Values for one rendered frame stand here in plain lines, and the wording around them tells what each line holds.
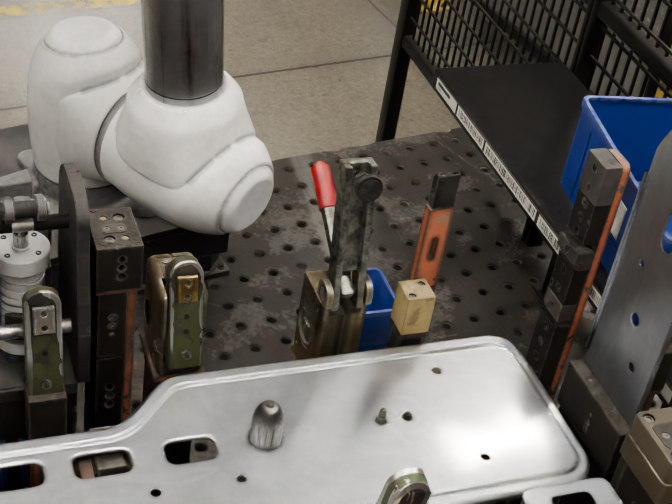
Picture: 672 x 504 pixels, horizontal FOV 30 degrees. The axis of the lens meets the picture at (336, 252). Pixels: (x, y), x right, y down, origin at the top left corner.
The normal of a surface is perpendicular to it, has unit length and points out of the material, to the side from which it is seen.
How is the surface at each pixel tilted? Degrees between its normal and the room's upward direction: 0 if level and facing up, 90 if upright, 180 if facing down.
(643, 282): 90
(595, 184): 90
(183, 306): 78
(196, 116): 55
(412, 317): 90
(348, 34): 0
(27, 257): 0
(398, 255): 0
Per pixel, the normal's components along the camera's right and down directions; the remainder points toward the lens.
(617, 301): -0.94, 0.10
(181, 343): 0.34, 0.43
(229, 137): 0.76, 0.30
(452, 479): 0.14, -0.79
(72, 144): -0.58, 0.51
